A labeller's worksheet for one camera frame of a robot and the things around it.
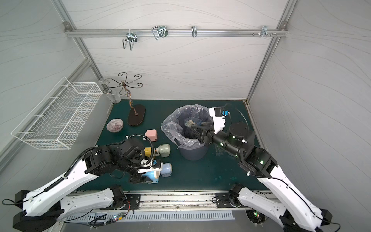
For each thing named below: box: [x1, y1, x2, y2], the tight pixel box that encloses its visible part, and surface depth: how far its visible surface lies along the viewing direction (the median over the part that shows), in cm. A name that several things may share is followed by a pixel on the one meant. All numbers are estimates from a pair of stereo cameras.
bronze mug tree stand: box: [102, 72, 146, 127], surface depth 108 cm
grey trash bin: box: [178, 144, 209, 161], surface depth 90 cm
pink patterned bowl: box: [106, 118, 124, 133], surface depth 103 cm
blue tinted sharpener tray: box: [184, 116, 203, 128], surface depth 60 cm
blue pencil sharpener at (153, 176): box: [142, 170, 161, 185], surface depth 61 cm
